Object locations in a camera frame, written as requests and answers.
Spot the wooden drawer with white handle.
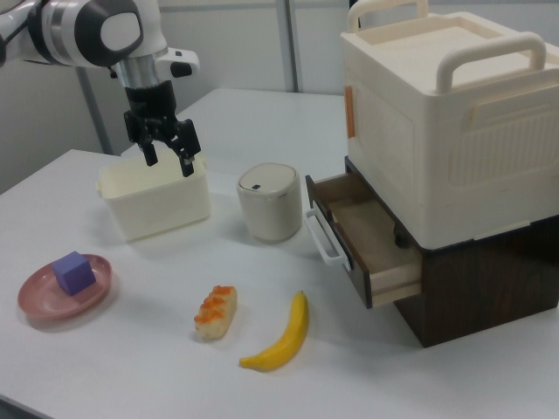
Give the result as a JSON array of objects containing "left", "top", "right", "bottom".
[{"left": 304, "top": 170, "right": 424, "bottom": 310}]

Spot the dark wood cabinet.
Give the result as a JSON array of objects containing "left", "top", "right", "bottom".
[{"left": 343, "top": 155, "right": 559, "bottom": 349}]

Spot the purple cube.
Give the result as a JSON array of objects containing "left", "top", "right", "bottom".
[{"left": 51, "top": 251, "right": 97, "bottom": 297}]

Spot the small beige lidded bin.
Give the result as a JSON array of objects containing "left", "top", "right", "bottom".
[{"left": 237, "top": 162, "right": 303, "bottom": 244}]

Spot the yellow banana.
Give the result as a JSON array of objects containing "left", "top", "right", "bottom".
[{"left": 238, "top": 290, "right": 310, "bottom": 373}]

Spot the cream open plastic container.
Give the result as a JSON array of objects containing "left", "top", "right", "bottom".
[{"left": 96, "top": 153, "right": 212, "bottom": 242}]

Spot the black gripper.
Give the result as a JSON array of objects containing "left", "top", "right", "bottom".
[{"left": 122, "top": 81, "right": 203, "bottom": 178}]

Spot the toy bread with orange topping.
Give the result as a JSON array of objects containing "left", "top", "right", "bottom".
[{"left": 193, "top": 285, "right": 238, "bottom": 340}]

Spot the pink plate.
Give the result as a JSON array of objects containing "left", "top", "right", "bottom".
[{"left": 17, "top": 253, "right": 114, "bottom": 324}]

